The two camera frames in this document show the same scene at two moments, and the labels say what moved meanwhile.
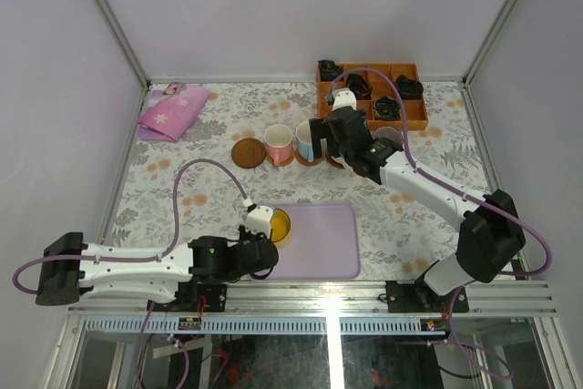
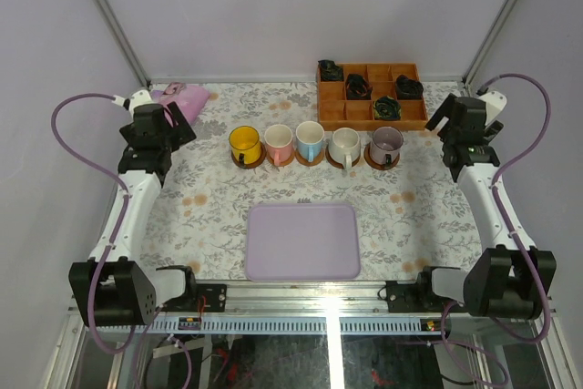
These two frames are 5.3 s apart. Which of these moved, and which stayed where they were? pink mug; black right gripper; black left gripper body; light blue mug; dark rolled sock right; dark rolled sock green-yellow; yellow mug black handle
Moved: black left gripper body; yellow mug black handle; black right gripper
Stayed: dark rolled sock green-yellow; dark rolled sock right; light blue mug; pink mug
